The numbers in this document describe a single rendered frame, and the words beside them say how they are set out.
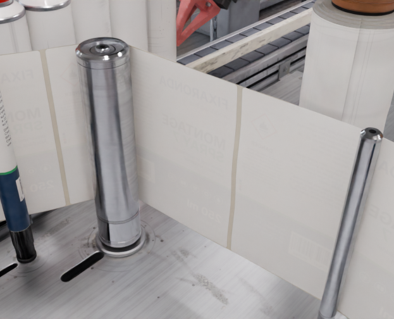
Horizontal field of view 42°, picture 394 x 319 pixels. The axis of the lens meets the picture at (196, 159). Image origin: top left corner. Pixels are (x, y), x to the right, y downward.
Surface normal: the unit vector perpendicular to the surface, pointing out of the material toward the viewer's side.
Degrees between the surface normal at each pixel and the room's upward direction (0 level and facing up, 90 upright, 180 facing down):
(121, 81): 90
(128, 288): 0
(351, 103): 87
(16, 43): 90
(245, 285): 0
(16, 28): 90
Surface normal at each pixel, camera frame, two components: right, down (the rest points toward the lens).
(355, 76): -0.19, 0.58
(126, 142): 0.79, 0.36
